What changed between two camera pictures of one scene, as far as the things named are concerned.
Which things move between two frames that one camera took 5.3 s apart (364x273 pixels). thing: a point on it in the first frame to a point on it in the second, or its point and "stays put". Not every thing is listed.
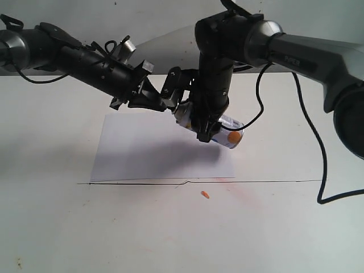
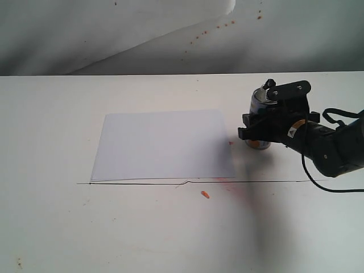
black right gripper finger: [205, 127] to [268, 130]
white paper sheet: [157, 146] stays put
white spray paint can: [230, 133] to [259, 102]
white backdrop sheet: [164, 30] stays put
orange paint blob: [205, 194] stays put
